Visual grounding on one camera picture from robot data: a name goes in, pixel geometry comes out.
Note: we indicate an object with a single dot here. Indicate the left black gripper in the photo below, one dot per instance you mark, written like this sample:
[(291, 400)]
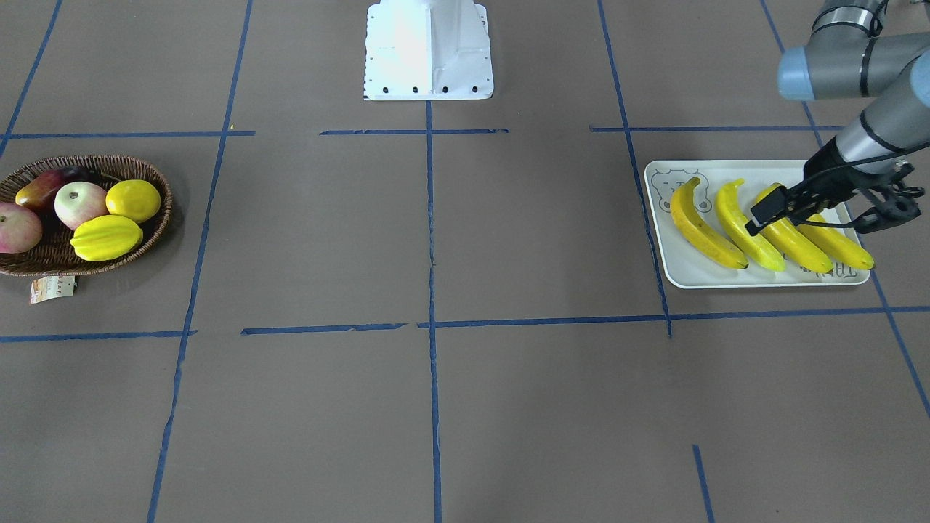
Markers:
[(823, 173)]

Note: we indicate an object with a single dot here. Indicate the yellow banana curved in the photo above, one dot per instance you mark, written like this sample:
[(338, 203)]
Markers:
[(734, 221)]

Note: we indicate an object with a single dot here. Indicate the yellow banana carried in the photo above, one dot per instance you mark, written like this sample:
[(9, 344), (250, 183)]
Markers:
[(830, 238)]

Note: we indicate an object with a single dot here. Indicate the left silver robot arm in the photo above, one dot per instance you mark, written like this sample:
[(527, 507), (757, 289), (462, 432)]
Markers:
[(847, 57)]

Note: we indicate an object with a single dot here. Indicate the brown wicker basket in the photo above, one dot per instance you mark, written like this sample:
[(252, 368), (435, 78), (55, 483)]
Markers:
[(54, 254)]

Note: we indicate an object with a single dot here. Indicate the paper basket label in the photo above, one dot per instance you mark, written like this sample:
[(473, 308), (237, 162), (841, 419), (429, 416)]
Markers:
[(53, 287)]

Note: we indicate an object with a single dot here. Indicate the white bear tray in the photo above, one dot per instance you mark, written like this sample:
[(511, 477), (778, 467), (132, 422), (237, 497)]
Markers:
[(688, 268)]

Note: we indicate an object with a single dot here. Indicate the yellow lemon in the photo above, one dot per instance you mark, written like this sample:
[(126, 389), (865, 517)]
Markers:
[(134, 199)]

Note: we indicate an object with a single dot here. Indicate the yellow starfruit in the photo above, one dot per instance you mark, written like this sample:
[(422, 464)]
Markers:
[(107, 237)]

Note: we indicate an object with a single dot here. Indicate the pale pink-white apple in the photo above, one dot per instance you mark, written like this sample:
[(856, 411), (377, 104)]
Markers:
[(79, 202)]

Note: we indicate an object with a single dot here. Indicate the dark purple plum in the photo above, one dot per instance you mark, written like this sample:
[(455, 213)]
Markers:
[(39, 195)]

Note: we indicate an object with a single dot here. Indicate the red apple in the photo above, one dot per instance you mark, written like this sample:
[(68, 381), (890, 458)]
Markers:
[(21, 229)]

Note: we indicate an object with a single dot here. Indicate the white pedestal column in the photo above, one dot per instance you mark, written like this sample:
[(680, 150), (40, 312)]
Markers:
[(427, 50)]

